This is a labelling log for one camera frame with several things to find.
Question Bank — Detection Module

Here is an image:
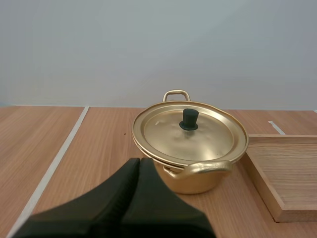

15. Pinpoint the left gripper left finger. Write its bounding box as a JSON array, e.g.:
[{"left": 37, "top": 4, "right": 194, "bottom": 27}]
[{"left": 12, "top": 158, "right": 141, "bottom": 238}]

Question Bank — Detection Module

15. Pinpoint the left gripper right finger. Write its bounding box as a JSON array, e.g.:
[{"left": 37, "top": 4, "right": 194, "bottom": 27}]
[{"left": 120, "top": 158, "right": 216, "bottom": 238}]

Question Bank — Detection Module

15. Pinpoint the gold lid with black knob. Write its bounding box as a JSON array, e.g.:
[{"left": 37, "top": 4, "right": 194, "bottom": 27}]
[{"left": 131, "top": 100, "right": 249, "bottom": 167}]

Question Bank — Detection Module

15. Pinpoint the shallow wooden tray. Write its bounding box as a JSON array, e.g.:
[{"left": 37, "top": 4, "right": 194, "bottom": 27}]
[{"left": 242, "top": 134, "right": 317, "bottom": 223}]

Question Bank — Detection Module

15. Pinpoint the gold pot with two handles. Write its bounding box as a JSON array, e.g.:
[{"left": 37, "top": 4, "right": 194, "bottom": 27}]
[{"left": 132, "top": 90, "right": 234, "bottom": 195}]

